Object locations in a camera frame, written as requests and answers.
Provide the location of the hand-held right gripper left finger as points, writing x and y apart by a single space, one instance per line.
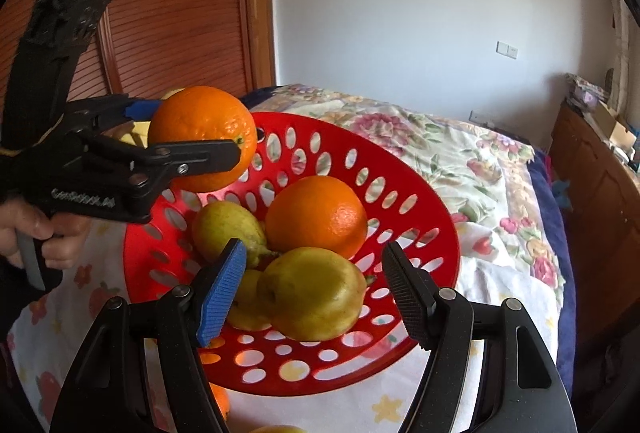
220 298

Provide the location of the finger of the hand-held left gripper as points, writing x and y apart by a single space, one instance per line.
142 109
200 158

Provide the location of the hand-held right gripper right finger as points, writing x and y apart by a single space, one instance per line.
405 293

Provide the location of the yellow-green lemon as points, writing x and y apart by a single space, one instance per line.
247 308
310 298
225 225

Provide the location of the large orange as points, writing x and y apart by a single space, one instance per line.
315 218
200 118

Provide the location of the red perforated plastic basket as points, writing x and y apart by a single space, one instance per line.
280 120

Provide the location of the person's left hand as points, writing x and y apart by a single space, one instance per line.
65 248

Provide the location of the yellow plush toy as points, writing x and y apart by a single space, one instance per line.
136 133

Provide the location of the white flower-print cloth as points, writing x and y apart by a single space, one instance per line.
500 283

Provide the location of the brown wooden wardrobe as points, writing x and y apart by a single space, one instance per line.
190 13

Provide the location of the small mandarin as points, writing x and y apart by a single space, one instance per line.
221 405

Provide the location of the floral bedsheet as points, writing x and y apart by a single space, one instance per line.
425 153

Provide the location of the dark blue blanket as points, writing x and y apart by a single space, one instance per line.
560 263

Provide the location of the teal cloth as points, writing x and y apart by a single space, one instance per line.
561 193

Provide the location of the brown wooden cabinet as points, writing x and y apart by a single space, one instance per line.
600 213

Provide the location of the cardboard box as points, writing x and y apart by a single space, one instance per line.
612 125

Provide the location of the pile of bags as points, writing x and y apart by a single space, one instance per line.
587 90

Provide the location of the patterned curtain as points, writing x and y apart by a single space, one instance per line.
625 63

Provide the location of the white wall switch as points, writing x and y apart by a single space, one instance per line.
506 49

